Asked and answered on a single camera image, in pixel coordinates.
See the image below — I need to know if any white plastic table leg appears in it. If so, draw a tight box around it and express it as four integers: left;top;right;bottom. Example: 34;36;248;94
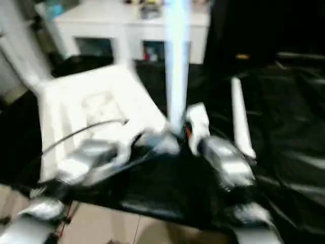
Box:
115;22;138;70
230;76;257;160
0;33;52;98
163;0;193;138

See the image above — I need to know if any white plastic table top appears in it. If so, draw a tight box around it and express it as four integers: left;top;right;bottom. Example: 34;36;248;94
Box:
35;63;183;184

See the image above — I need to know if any black plastic mat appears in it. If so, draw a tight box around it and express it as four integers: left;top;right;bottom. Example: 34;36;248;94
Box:
0;53;325;244

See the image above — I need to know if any clear bag of dark items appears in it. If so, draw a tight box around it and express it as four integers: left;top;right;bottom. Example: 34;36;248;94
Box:
139;4;164;20

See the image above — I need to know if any white sideboard cabinet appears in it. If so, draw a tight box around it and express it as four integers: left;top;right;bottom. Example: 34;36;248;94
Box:
54;2;212;66

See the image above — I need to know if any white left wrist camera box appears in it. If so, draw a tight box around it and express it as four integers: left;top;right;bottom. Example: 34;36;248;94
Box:
113;118;146;166

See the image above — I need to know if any red floor cable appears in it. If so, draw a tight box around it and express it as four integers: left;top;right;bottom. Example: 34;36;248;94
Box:
60;202;77;237

